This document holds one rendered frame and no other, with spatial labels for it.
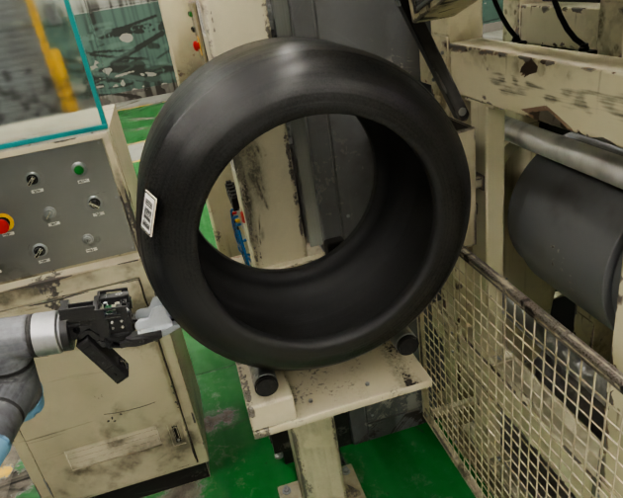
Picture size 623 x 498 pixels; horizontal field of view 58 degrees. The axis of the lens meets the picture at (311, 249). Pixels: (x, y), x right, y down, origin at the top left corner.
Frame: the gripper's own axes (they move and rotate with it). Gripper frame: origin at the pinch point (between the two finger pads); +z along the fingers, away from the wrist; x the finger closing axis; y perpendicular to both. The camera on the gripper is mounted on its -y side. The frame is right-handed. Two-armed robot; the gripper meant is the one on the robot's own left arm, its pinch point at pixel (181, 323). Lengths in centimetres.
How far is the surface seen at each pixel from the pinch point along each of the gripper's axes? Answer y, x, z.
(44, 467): -82, 60, -49
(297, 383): -19.2, 0.9, 21.5
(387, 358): -16.7, 0.7, 41.3
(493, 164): 17, 22, 76
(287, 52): 47, -7, 20
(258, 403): -14.4, -8.7, 11.9
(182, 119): 38.8, -8.1, 4.0
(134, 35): -9, 910, -24
